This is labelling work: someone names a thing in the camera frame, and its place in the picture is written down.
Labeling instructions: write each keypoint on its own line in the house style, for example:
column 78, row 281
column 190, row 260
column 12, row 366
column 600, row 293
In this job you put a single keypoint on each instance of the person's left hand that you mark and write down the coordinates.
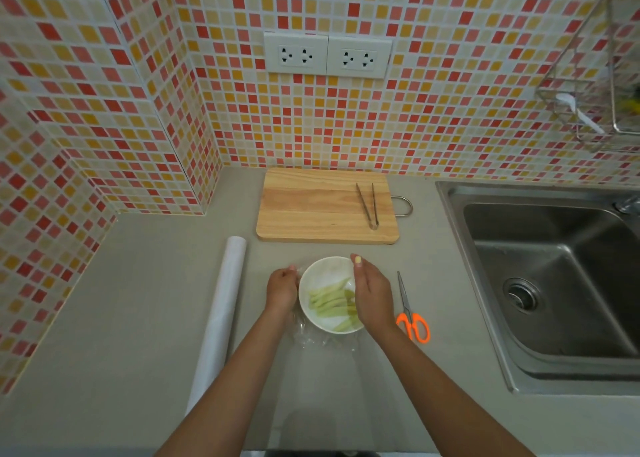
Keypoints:
column 281, row 292

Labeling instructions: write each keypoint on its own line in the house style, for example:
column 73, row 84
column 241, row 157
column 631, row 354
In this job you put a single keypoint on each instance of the person's right hand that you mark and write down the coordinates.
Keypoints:
column 374, row 299

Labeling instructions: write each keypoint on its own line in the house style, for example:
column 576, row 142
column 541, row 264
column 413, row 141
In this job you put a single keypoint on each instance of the person's right fingers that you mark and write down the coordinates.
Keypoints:
column 357, row 268

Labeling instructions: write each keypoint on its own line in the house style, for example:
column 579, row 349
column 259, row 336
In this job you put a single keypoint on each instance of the person's left fingers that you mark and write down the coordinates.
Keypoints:
column 293, row 271

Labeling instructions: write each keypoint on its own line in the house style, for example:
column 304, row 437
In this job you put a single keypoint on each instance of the clear plastic wrap sheet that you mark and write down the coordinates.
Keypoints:
column 330, row 371

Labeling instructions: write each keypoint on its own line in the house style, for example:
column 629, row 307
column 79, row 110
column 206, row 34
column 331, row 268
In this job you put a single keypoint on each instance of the person's left forearm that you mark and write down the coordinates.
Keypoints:
column 235, row 381

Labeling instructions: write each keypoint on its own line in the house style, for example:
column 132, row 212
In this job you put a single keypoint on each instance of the person's right forearm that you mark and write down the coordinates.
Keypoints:
column 440, row 396

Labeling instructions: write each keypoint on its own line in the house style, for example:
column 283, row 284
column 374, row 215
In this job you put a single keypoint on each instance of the white round bowl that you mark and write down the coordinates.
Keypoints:
column 325, row 274

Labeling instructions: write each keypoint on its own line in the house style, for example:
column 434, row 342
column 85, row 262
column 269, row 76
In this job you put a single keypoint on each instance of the pile of green vegetable strips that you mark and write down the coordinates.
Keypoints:
column 330, row 302

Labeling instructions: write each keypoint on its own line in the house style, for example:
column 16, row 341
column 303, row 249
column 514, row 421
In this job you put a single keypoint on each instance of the metal kitchen tongs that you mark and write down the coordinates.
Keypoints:
column 368, row 212

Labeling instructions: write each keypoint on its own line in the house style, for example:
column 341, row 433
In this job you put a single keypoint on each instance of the wooden cutting board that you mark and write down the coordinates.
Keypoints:
column 310, row 207

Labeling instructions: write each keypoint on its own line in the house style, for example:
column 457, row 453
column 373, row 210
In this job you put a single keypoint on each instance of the white plastic wrap roll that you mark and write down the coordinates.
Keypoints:
column 220, row 317

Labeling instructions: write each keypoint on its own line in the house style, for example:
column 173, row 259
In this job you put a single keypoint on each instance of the stainless steel sink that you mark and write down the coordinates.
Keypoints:
column 550, row 252

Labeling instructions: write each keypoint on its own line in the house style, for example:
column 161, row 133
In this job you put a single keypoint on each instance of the white plastic utensil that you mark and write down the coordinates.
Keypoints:
column 575, row 109

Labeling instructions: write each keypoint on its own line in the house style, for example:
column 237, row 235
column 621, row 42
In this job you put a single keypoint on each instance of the metal faucet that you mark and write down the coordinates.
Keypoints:
column 629, row 205

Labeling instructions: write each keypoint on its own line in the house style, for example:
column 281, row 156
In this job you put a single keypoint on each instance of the yellow green sponge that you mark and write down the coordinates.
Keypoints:
column 631, row 106

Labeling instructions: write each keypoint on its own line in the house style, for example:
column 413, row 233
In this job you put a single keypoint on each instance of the white wall power outlet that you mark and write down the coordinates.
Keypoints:
column 359, row 57
column 296, row 53

